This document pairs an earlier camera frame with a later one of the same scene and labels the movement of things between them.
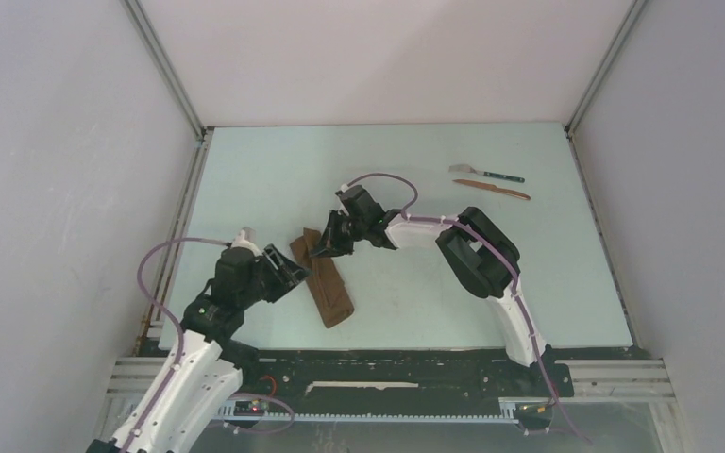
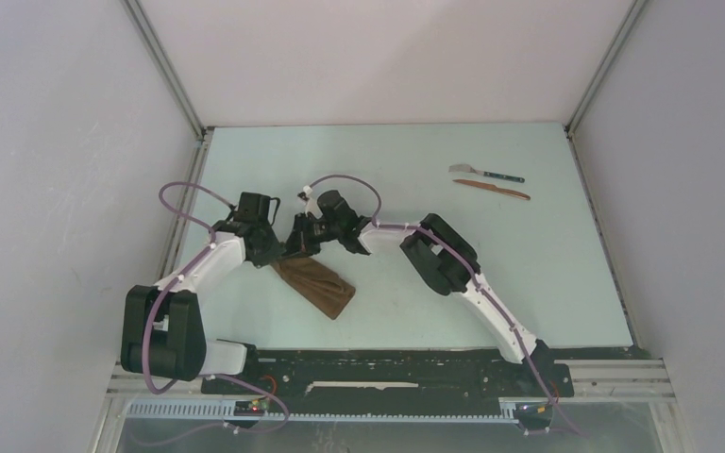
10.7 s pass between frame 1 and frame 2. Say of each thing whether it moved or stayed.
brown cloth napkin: moved
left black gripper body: moved
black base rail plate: stayed
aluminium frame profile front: stayed
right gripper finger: moved
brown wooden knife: stayed
